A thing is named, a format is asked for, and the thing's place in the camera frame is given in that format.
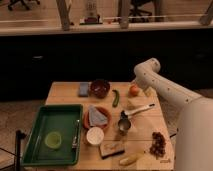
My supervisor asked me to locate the green plastic tray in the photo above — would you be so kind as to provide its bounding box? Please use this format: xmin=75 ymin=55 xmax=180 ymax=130
xmin=21 ymin=104 xmax=83 ymax=167

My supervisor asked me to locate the orange apple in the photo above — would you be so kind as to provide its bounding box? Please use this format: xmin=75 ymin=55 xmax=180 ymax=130
xmin=129 ymin=85 xmax=140 ymax=96

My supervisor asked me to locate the metal cup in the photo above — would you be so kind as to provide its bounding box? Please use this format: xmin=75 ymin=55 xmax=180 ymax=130
xmin=118 ymin=119 xmax=131 ymax=135

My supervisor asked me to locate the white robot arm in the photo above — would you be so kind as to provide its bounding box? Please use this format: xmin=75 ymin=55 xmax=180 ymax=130
xmin=134 ymin=58 xmax=213 ymax=171

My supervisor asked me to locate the brown topped sponge block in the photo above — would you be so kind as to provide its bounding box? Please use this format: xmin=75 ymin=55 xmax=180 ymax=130
xmin=99 ymin=141 xmax=125 ymax=159

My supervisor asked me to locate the yellow banana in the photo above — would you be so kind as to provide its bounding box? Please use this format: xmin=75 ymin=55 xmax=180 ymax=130
xmin=119 ymin=153 xmax=143 ymax=166

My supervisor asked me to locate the black camera stand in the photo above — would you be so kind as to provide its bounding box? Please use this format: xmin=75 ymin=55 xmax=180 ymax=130
xmin=14 ymin=130 xmax=26 ymax=171

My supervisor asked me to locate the metal fork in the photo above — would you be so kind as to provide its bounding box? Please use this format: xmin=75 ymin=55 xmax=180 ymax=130
xmin=72 ymin=120 xmax=80 ymax=149

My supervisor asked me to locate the dark red bowl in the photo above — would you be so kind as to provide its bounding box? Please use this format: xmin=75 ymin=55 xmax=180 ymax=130
xmin=90 ymin=79 xmax=110 ymax=98

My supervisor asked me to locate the blue sponge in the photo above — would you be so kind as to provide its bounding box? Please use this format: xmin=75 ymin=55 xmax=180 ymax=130
xmin=78 ymin=82 xmax=89 ymax=97

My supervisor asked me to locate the grey folded cloth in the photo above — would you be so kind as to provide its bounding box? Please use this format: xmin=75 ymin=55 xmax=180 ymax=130
xmin=89 ymin=106 xmax=108 ymax=126

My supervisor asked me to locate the dark grape bunch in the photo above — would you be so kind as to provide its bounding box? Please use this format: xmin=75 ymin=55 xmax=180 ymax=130
xmin=149 ymin=132 xmax=166 ymax=158

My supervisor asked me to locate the green cucumber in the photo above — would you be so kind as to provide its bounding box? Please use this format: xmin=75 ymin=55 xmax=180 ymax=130
xmin=112 ymin=90 xmax=120 ymax=107

